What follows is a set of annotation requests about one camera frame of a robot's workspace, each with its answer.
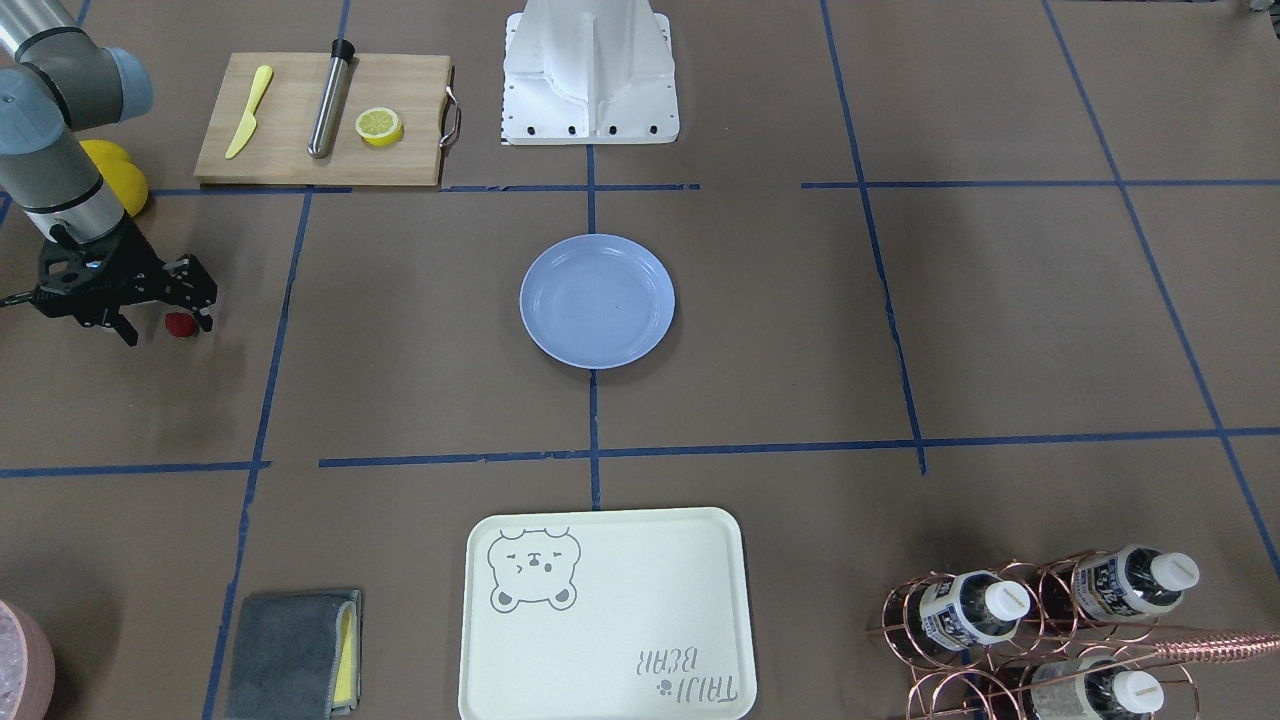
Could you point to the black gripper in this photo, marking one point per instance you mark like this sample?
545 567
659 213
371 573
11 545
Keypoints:
133 262

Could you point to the red strawberry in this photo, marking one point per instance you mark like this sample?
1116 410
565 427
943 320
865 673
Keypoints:
181 325

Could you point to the blue plate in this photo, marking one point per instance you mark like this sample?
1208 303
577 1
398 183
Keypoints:
597 301

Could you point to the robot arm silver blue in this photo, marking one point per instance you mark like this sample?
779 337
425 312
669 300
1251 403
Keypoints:
59 82

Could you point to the yellow lemon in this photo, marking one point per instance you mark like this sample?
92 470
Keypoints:
121 175

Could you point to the yellow plastic knife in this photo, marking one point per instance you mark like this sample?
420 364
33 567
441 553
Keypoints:
248 122

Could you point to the half lemon slice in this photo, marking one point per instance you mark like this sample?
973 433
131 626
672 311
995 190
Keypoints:
379 127

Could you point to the grey folded cloth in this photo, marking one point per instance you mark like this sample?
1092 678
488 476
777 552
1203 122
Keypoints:
297 656

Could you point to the pink bowl with ice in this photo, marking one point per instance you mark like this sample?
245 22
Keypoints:
29 667

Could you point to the cream bear tray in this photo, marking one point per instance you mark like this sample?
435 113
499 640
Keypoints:
628 614

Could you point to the tea bottle front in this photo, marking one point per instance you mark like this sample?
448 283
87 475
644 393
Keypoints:
962 613

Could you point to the tea bottle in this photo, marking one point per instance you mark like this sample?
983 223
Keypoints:
962 613
1091 688
1135 582

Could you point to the tea bottle middle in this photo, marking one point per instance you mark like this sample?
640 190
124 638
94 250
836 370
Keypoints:
1135 582

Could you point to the tea bottle back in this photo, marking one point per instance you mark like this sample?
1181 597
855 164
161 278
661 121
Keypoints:
1091 688

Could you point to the steel knife handle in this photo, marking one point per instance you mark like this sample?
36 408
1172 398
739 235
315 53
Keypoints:
332 101

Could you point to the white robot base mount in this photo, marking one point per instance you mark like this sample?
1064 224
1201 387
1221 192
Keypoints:
588 73

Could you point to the copper wire bottle rack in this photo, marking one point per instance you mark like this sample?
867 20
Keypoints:
987 682

